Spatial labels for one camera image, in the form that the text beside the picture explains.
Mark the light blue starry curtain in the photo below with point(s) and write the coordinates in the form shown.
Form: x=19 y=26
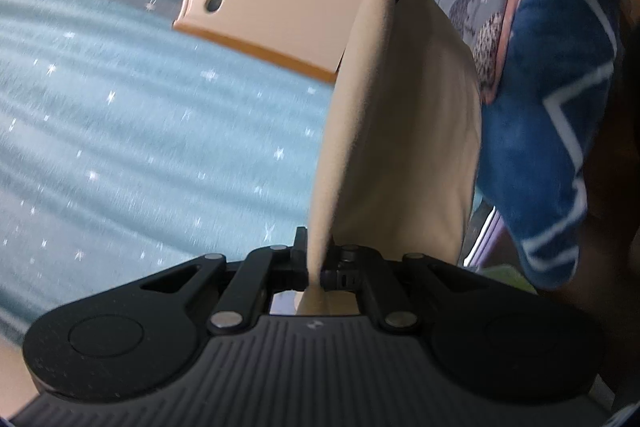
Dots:
x=125 y=132

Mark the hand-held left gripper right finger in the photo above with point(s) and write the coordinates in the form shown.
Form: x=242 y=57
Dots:
x=342 y=278

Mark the beige garment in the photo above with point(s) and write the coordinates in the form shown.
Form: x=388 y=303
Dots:
x=410 y=132

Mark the owl print cloth pink trim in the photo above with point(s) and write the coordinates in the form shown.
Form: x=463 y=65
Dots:
x=480 y=7

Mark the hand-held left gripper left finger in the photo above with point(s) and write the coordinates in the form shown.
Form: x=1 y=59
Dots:
x=299 y=257

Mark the blue fleece garment white lines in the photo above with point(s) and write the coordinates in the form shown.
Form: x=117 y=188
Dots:
x=550 y=107

